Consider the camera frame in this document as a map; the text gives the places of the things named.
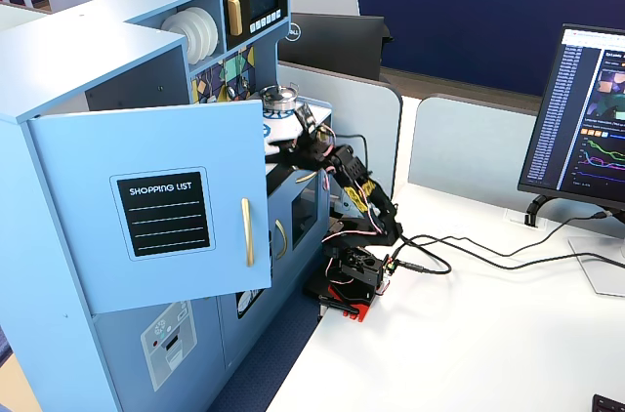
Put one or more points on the computer monitor showing graphs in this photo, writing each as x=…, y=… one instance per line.
x=576, y=138

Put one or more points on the blue toy kitchen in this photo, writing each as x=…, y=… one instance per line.
x=73, y=41

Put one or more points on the black desk clamp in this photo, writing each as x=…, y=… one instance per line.
x=337, y=303

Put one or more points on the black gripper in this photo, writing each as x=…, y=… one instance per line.
x=307, y=148

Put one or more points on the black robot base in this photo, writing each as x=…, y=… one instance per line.
x=361, y=275

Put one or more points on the robot controller board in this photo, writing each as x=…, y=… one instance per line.
x=389, y=268

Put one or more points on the white plate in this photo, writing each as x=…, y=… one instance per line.
x=208, y=41
x=178, y=28
x=217, y=36

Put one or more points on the black keyboard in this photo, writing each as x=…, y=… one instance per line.
x=610, y=404

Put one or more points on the silver steel pot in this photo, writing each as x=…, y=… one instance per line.
x=278, y=97

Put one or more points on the grey desk partition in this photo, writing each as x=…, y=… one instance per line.
x=376, y=109
x=469, y=143

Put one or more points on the silver monitor stand base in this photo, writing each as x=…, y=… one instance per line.
x=600, y=270

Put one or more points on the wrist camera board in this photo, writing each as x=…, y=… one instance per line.
x=304, y=118

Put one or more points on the black Dell monitor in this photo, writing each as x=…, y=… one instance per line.
x=337, y=46

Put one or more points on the blue shopping list door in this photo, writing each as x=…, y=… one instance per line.
x=146, y=148

